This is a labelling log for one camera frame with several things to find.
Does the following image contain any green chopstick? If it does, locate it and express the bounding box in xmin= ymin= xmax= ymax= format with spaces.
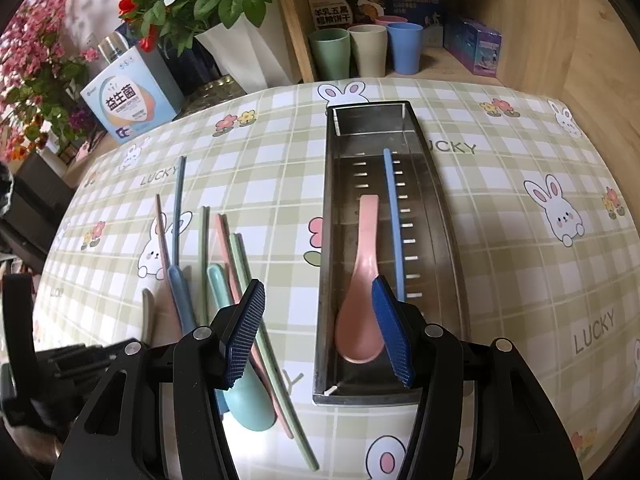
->
xmin=200 ymin=206 xmax=210 ymax=323
xmin=230 ymin=232 xmax=318 ymax=467

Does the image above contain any wooden shelf unit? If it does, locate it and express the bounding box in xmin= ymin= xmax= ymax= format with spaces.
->
xmin=270 ymin=0 xmax=640 ymax=161

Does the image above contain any gold metal tray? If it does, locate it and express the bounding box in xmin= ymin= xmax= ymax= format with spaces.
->
xmin=180 ymin=75 xmax=251 ymax=117

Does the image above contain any dark furniture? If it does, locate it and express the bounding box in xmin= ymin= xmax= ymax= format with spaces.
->
xmin=0 ymin=150 xmax=76 ymax=281

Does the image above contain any green cup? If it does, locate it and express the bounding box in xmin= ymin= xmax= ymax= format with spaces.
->
xmin=308 ymin=28 xmax=351 ymax=84

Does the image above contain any blue cup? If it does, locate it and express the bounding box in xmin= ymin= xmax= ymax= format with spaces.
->
xmin=387 ymin=22 xmax=425 ymax=75

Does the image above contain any pink flower plant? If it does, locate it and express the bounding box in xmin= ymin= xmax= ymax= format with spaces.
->
xmin=0 ymin=0 xmax=98 ymax=158

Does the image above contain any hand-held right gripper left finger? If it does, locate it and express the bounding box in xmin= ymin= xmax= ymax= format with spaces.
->
xmin=50 ymin=279 xmax=266 ymax=480

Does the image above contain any red rose plant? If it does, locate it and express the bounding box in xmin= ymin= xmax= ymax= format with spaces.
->
xmin=117 ymin=0 xmax=286 ymax=53

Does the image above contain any stainless steel utensil tray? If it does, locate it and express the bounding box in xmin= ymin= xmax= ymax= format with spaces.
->
xmin=312 ymin=100 xmax=471 ymax=406

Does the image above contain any blue printed box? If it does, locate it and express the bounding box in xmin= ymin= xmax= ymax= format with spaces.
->
xmin=384 ymin=0 xmax=445 ymax=47

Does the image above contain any pink spoon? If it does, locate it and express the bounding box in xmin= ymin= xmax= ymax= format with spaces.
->
xmin=335 ymin=195 xmax=386 ymax=365

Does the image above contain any beige cup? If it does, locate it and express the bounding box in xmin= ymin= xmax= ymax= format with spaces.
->
xmin=348 ymin=24 xmax=389 ymax=77

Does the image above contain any white faceted vase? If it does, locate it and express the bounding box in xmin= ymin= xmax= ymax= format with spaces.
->
xmin=195 ymin=7 xmax=302 ymax=95

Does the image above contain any blue chopstick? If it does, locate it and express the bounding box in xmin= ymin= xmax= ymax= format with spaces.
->
xmin=382 ymin=148 xmax=407 ymax=301
xmin=171 ymin=156 xmax=188 ymax=268

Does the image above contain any metal bottle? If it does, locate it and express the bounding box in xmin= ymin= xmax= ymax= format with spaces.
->
xmin=97 ymin=30 xmax=132 ymax=67

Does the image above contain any dark blue box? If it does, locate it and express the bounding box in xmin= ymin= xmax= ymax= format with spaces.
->
xmin=131 ymin=25 xmax=221 ymax=97

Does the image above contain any purple box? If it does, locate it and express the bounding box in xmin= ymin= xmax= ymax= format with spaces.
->
xmin=443 ymin=16 xmax=503 ymax=77

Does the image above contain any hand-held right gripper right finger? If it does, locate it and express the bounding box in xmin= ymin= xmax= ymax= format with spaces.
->
xmin=371 ymin=277 xmax=583 ymax=480

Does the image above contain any teal spoon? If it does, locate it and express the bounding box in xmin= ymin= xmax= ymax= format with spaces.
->
xmin=206 ymin=264 xmax=277 ymax=432

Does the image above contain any beige spoon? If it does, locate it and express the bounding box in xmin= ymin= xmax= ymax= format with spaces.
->
xmin=141 ymin=288 xmax=155 ymax=347

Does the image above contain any blue spoon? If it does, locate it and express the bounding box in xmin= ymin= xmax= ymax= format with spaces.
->
xmin=167 ymin=266 xmax=227 ymax=415

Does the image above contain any checked rabbit print tablecloth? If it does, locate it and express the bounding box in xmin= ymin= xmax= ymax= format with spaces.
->
xmin=30 ymin=77 xmax=640 ymax=480

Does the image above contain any white blue orange box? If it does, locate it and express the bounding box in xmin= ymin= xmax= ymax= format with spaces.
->
xmin=80 ymin=45 xmax=186 ymax=146

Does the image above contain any white green box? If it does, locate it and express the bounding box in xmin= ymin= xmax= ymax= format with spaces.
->
xmin=302 ymin=0 xmax=346 ymax=36

